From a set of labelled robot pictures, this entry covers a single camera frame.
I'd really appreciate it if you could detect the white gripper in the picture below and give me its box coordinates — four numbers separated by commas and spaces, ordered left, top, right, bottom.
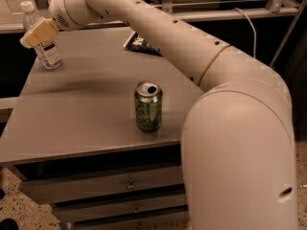
20, 0, 107, 48

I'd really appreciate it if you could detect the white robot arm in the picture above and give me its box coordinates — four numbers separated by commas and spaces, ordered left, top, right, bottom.
21, 0, 298, 230

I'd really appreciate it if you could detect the clear plastic water bottle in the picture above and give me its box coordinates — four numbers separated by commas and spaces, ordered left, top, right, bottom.
20, 1, 62, 70

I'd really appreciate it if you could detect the blue chip bag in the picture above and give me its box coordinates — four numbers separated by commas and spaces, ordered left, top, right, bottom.
123, 32, 161, 57

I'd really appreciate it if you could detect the green soda can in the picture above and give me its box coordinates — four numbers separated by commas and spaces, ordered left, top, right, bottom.
134, 80, 163, 132

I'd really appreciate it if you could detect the grey drawer cabinet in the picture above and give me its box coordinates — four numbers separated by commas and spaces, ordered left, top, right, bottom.
0, 28, 202, 227

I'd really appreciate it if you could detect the top grey drawer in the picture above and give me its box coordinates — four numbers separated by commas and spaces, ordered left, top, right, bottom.
19, 165, 183, 204

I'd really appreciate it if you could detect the grey drawer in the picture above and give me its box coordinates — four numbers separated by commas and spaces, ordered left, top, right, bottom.
75, 209, 188, 230
53, 194, 186, 222
19, 165, 183, 204

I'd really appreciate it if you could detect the middle grey drawer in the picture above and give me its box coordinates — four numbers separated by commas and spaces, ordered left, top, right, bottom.
53, 194, 186, 222

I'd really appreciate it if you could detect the black shoe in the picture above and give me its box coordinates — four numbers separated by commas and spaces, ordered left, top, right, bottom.
0, 218, 19, 230

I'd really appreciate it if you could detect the bottom grey drawer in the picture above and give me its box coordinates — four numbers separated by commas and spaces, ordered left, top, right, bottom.
75, 209, 188, 230

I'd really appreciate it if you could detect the white cable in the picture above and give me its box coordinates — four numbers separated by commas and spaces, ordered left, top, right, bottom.
232, 7, 258, 59

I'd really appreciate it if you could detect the metal railing frame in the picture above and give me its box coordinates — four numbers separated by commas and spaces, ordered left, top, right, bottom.
0, 0, 307, 35

